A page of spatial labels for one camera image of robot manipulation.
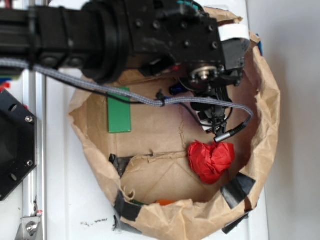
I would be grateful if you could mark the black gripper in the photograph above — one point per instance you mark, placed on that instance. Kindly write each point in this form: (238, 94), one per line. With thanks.
(177, 38)

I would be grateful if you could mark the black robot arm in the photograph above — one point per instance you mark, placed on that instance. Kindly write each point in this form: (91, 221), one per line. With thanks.
(93, 46)

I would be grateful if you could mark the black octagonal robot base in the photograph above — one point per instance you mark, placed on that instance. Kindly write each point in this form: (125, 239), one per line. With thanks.
(17, 143)

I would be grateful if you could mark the blue tape strip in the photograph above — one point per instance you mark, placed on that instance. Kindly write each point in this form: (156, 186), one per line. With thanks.
(260, 45)

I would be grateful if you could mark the green rectangular block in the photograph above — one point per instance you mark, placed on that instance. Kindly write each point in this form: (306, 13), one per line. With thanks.
(119, 114)

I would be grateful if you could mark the brown paper bag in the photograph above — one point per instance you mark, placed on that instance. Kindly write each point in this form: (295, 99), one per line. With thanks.
(150, 163)

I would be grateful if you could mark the orange object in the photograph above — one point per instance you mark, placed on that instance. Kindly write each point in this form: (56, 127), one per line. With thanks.
(165, 202)

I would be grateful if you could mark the white plastic lid board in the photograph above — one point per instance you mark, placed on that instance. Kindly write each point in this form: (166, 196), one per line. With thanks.
(76, 207)

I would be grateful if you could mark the aluminium rail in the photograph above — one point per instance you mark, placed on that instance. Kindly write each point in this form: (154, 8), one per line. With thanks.
(34, 194)

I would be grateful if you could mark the metal corner bracket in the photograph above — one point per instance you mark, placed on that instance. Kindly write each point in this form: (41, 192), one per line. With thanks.
(30, 228)

